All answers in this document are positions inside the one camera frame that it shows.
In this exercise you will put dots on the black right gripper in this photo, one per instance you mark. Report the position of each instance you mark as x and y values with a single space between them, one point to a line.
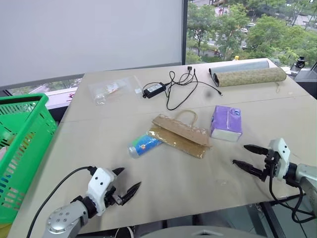
270 163

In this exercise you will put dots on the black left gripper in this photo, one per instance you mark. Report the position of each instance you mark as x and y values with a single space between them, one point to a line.
112 197

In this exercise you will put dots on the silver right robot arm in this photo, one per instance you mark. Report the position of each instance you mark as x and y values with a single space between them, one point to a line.
305 177

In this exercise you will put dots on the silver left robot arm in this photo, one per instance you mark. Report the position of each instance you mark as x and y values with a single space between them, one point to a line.
63 219

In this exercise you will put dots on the clear plastic bag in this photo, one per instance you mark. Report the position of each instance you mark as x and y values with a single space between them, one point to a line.
111 89

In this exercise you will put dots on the green plastic shopping basket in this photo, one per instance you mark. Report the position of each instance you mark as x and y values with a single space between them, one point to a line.
37 124

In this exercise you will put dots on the purple tissue pack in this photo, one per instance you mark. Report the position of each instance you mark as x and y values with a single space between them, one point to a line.
226 121

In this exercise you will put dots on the dark rounded shape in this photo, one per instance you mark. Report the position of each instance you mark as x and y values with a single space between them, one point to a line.
125 233

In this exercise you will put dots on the gold flat packet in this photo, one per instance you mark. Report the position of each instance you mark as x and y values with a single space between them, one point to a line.
183 146

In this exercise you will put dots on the beige-green rolled mat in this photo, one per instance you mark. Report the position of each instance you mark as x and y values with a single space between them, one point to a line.
250 77

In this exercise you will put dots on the blue-grey rolled mat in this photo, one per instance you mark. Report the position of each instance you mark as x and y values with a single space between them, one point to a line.
237 66

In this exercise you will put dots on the black power adapter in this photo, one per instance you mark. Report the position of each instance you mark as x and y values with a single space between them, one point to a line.
154 89

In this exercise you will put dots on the small yellow object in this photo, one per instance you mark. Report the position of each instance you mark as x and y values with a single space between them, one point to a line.
237 58

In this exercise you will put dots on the black device on stand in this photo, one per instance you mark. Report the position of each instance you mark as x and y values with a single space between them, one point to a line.
300 64

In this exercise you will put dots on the white roller blind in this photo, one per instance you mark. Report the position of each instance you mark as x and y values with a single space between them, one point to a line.
91 34

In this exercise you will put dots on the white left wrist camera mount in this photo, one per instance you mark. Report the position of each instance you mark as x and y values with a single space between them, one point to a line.
101 182

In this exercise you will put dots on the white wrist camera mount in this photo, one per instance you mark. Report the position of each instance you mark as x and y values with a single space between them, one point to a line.
282 156
101 182

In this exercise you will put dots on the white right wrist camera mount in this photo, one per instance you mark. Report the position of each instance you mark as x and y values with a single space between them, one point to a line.
282 156

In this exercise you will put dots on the black table frame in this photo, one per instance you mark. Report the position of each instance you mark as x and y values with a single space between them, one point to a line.
272 220

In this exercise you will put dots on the dark window frame post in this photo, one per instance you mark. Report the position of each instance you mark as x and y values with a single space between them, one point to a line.
185 29

